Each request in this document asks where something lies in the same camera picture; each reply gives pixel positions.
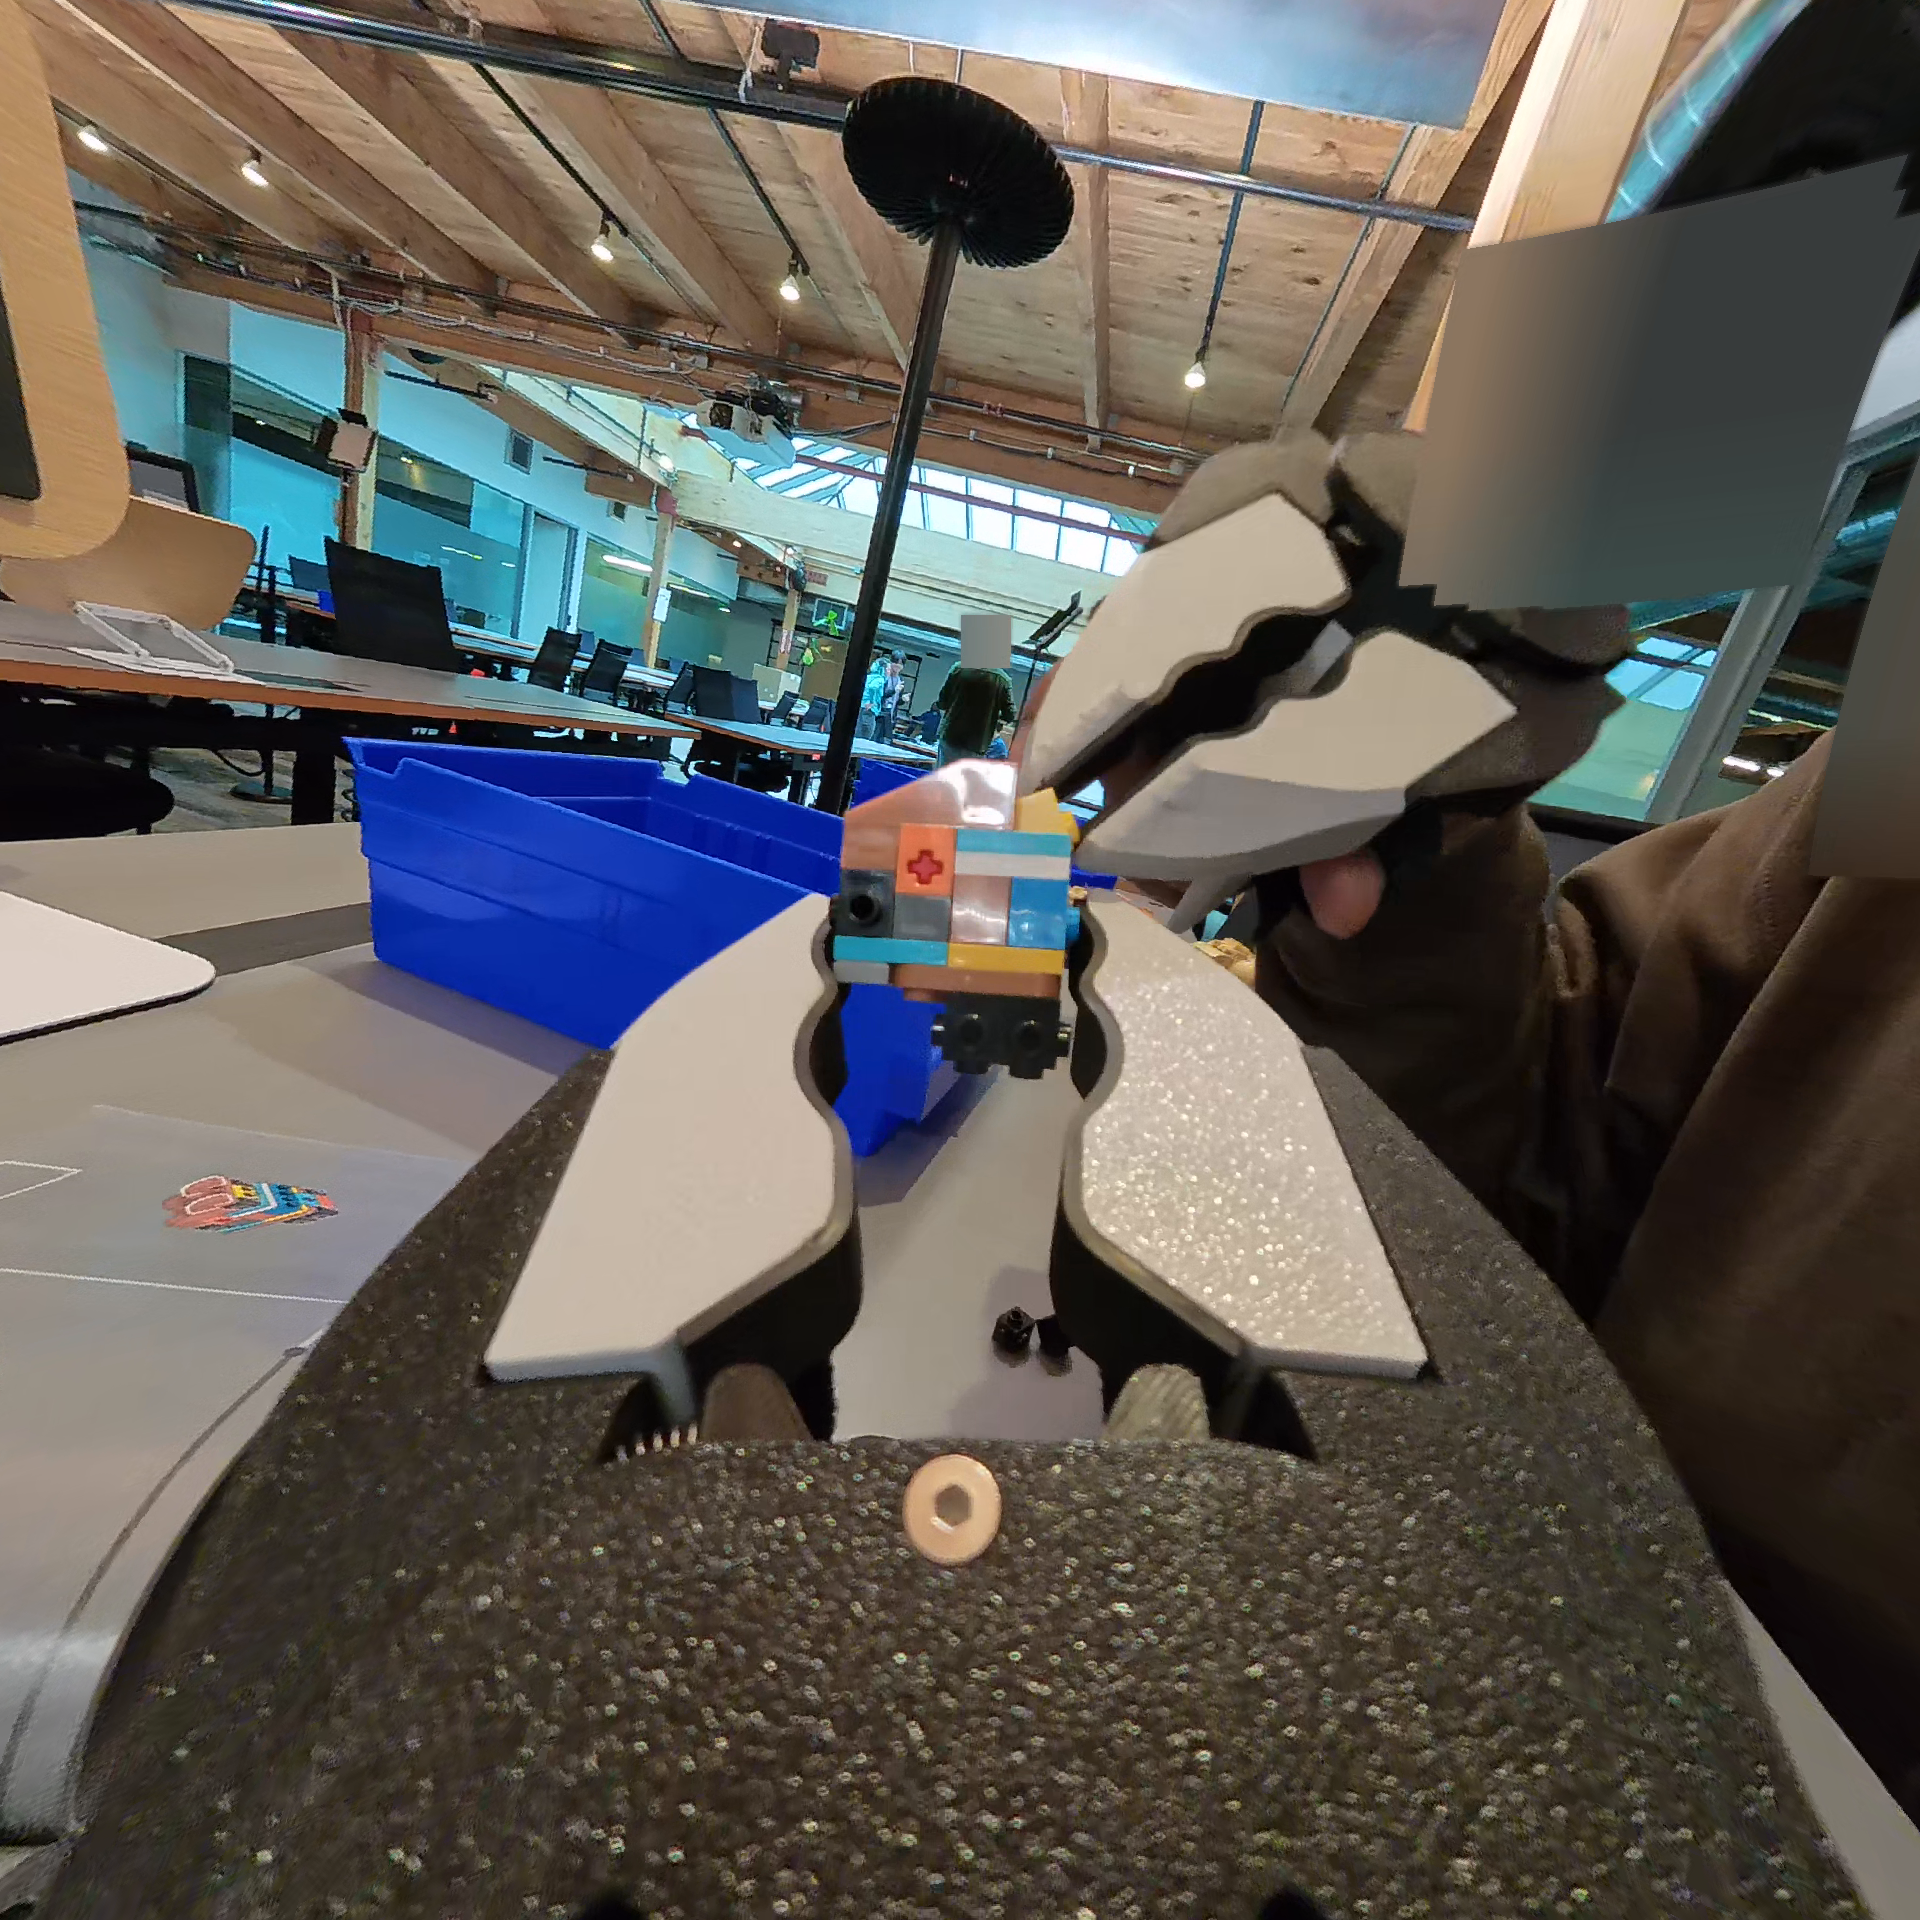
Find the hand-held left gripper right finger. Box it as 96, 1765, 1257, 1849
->
1046, 883, 1432, 1423

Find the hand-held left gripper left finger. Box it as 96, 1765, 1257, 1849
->
482, 894, 865, 1408

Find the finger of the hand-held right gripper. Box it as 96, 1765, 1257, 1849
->
1011, 493, 1354, 804
1077, 628, 1520, 879

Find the blue plastic bin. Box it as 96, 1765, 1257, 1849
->
342, 735, 991, 1158
851, 757, 1119, 890

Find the small multicoloured brick model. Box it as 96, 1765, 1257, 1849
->
829, 763, 1084, 1082

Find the grey building instruction booklet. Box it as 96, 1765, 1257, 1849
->
0, 1107, 480, 1840

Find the person's right forearm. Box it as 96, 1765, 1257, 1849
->
1252, 721, 1920, 1818

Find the grey desk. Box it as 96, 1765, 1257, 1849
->
0, 832, 1920, 1920

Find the background office desk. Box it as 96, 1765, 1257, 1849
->
0, 608, 692, 752
666, 708, 938, 783

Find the person's right hand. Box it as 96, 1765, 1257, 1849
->
1009, 664, 1394, 945

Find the black pole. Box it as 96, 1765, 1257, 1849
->
816, 75, 1079, 819

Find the ceiling projector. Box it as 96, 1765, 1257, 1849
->
692, 383, 800, 467

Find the white tablet stand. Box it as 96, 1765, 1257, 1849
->
0, 888, 218, 1045

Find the black office chair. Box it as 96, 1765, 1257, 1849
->
324, 538, 459, 673

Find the clear acrylic holder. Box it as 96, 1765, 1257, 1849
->
70, 600, 233, 677

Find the rounded wooden panel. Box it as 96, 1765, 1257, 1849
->
0, 495, 256, 615

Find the wooden framed black screen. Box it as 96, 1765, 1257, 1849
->
0, 0, 132, 564

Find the silver ventilation duct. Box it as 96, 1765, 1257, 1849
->
1611, 0, 1786, 205

